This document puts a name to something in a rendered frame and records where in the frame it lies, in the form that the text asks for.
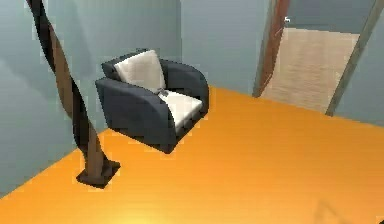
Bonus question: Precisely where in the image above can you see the dark grey armchair white cushions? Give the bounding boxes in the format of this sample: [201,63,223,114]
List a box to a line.
[94,48,211,155]

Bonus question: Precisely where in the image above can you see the brown room door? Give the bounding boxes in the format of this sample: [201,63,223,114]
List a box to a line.
[255,0,292,98]

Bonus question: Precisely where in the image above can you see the brown twisted floor lamp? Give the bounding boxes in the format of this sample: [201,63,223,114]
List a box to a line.
[25,0,122,190]

